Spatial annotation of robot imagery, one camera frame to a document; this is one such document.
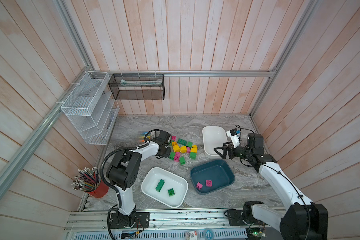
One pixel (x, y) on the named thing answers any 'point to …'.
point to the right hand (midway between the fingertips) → (220, 146)
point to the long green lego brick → (160, 185)
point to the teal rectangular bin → (220, 171)
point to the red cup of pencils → (87, 179)
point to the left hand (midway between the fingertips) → (165, 154)
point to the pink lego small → (188, 149)
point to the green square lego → (171, 192)
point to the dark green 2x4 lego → (182, 141)
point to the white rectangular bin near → (165, 186)
